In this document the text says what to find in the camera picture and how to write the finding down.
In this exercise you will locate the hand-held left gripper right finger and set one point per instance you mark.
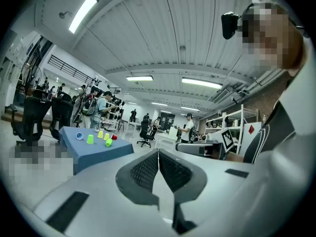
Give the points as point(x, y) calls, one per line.
point(182, 179)

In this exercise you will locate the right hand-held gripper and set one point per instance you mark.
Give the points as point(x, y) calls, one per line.
point(225, 138)

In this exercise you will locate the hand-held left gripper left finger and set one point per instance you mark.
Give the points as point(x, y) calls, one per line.
point(138, 179)

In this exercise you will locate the green paper cup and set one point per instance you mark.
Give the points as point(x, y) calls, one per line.
point(108, 142)
point(90, 139)

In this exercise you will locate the red paper cup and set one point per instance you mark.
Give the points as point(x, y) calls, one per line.
point(114, 136)

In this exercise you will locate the yellow paper cup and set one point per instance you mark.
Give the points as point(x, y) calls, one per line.
point(106, 136)
point(100, 134)

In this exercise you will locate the blue paper cup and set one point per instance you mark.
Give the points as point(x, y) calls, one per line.
point(79, 135)

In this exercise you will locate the person's right forearm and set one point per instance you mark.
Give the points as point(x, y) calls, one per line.
point(235, 157)

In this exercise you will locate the table with blue cloth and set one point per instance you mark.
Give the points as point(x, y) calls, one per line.
point(98, 154)

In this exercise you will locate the black office chair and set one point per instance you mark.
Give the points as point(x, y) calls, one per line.
point(145, 132)
point(32, 117)
point(61, 115)

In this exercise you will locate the white metal shelf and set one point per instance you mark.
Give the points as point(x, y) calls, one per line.
point(242, 117)

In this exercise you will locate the long ceiling light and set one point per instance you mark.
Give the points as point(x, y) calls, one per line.
point(82, 13)
point(139, 78)
point(202, 83)

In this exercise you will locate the white shelf rack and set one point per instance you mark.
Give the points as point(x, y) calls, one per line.
point(119, 112)

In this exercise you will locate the white board with red diamond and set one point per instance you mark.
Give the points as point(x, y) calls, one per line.
point(256, 127)

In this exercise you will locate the group of black headgear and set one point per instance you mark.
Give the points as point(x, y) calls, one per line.
point(118, 102)

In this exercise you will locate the person's black printed shirt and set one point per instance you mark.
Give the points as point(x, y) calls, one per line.
point(279, 130)

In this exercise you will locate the black balcony railing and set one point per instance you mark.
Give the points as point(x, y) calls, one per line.
point(69, 68)

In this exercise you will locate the person's head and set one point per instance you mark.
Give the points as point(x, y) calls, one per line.
point(271, 41)

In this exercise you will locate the black standing fan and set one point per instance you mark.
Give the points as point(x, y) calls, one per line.
point(31, 72)

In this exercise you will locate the black head-worn camera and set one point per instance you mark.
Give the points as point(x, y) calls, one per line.
point(228, 25)

